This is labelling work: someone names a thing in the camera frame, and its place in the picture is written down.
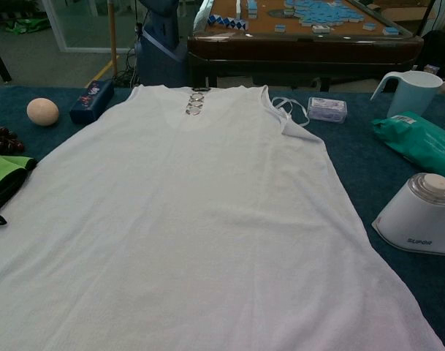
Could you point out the white handheld steam iron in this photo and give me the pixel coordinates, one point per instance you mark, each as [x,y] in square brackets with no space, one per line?
[415,219]

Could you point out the white sleeveless shirt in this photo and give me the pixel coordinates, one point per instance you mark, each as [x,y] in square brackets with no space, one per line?
[193,219]

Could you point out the clear plastic small box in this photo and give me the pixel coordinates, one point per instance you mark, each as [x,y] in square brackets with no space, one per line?
[326,109]

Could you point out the dark teal table cover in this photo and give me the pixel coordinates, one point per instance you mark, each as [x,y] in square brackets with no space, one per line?
[353,157]

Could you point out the brown mahjong table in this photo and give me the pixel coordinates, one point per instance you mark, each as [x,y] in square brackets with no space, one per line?
[302,55]

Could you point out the dark blue printed box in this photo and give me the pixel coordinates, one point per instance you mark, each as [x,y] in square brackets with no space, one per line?
[90,104]

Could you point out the blue mahjong tile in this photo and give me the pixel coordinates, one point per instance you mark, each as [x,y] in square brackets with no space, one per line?
[281,29]
[369,26]
[390,31]

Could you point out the yellow wooden pole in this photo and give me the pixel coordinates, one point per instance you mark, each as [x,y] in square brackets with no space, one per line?
[113,40]

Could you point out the white-faced mahjong tile pair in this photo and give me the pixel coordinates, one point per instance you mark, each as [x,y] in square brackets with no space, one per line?
[320,29]

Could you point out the pile of blue mahjong tiles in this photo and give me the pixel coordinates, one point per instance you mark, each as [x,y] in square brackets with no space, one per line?
[320,12]

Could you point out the beige egg-shaped ball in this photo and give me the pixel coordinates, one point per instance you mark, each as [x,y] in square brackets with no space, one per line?
[42,112]

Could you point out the green wet wipes pack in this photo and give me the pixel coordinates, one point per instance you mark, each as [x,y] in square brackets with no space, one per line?
[419,146]

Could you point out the light blue plastic pitcher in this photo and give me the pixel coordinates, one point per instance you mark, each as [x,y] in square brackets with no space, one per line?
[414,95]

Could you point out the green black fabric pouch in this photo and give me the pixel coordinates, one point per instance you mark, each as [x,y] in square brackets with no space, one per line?
[3,172]

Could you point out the dark red grape bunch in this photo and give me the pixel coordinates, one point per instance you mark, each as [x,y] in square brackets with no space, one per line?
[4,139]

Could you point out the black bag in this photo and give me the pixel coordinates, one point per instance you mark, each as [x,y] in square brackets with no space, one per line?
[437,47]

